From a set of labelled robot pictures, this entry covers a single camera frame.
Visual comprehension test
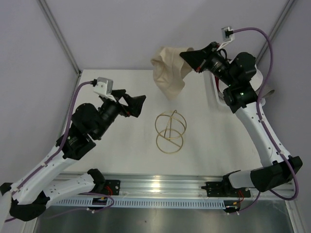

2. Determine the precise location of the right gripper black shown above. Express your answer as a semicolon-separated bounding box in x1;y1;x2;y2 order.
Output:
180;42;237;87

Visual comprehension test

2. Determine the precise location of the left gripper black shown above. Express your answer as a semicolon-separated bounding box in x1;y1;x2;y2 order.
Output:
95;89;146;139

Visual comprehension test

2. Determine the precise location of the beige bucket hat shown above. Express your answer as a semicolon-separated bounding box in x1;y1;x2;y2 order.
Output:
151;47;194;100

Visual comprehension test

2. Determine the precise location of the gold wire hat stand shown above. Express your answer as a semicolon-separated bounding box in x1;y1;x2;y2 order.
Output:
155;110;187;154

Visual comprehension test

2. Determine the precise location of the white bucket hat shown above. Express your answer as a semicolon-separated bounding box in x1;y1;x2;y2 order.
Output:
250;67;263;91

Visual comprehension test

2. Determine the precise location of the grey bucket hat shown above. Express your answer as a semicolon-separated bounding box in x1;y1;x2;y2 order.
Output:
259;85;275;98

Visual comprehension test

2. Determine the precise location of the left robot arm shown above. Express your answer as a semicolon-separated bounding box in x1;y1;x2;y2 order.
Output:
0;89;146;222

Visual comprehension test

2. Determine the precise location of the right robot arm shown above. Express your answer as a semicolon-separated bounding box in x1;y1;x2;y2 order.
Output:
180;42;303;196

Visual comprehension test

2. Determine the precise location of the white plastic basket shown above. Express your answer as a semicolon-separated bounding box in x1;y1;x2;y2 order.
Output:
210;74;227;107

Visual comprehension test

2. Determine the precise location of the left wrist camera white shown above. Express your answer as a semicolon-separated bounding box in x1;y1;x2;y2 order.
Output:
92;77;116;102

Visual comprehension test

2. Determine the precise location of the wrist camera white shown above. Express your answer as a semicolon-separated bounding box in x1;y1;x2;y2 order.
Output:
92;77;116;102
218;26;235;50

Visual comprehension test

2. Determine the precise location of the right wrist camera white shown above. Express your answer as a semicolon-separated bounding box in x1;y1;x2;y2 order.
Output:
218;26;235;50

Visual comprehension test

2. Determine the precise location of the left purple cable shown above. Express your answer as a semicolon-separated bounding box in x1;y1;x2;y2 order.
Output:
3;81;115;223

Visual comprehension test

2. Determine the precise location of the aluminium mounting rail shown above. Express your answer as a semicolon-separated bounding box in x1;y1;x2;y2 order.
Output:
53;172;294;199

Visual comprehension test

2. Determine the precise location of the slotted cable duct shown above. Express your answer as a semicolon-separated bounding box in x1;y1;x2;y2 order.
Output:
54;197;225;210

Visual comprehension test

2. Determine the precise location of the left aluminium frame post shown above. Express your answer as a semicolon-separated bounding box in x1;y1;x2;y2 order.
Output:
36;0;81;76

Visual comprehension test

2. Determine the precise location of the aluminium frame post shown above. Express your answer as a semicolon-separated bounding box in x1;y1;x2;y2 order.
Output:
256;0;298;65
36;0;81;76

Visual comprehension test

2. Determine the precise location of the right aluminium frame post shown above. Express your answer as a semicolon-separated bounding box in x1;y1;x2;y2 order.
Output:
256;0;298;65

